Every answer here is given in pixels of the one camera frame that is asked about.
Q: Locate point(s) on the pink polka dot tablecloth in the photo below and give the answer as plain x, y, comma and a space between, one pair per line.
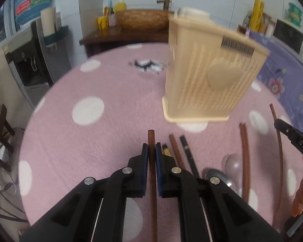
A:
98, 115

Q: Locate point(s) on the metal spoon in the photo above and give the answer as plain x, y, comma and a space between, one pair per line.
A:
212, 172

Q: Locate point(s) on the blue water bottle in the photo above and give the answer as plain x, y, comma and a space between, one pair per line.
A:
31, 1

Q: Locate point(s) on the dark wooden side table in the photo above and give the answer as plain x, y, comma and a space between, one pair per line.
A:
107, 39

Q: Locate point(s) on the woven basket sink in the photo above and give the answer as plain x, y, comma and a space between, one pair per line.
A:
143, 19

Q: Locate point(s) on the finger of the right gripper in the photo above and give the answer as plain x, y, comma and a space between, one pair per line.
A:
295, 136

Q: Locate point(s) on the white microwave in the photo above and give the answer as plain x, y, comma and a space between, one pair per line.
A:
289, 35

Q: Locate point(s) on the bamboo faucet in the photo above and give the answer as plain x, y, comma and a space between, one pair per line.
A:
166, 4

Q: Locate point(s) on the long brown chopstick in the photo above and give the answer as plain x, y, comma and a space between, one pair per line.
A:
281, 179

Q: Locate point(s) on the yellow cup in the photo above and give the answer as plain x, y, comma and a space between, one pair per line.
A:
102, 22

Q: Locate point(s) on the purple floral cloth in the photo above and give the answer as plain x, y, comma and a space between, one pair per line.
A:
282, 74

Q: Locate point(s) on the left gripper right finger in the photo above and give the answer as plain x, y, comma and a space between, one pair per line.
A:
207, 211

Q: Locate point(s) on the yellow soap bottle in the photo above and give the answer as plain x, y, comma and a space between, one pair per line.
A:
120, 6

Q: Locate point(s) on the beige plastic utensil holder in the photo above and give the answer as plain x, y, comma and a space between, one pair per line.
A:
210, 68

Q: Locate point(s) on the white rice cooker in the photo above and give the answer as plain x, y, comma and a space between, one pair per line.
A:
195, 14

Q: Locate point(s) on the clear plastic spoon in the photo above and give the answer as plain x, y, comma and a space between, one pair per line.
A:
232, 165

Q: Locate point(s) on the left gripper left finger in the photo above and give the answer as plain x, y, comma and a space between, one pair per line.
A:
94, 210

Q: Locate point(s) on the black gold chopstick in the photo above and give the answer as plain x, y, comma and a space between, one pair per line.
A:
166, 150

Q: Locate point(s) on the brown wooden chopstick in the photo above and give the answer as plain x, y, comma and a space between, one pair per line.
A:
153, 186

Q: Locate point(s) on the yellow roll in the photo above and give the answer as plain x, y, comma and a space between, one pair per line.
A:
256, 17

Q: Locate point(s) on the pink patterned cup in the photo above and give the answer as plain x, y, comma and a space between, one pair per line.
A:
112, 22

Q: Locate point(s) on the reddish brown chopstick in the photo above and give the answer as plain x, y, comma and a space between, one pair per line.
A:
245, 163

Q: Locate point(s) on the water dispenser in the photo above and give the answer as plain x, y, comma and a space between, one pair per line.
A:
36, 67

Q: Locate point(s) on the paper cup stack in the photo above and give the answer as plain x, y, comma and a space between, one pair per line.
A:
48, 21

